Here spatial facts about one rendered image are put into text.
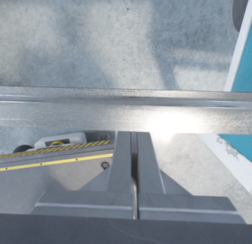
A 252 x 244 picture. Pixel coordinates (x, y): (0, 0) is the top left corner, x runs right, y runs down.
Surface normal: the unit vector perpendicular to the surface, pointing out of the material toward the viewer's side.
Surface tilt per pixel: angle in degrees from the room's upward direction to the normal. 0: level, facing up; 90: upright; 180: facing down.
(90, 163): 0
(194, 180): 0
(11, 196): 0
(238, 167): 90
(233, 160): 90
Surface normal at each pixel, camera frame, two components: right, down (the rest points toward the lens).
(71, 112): -0.04, 0.29
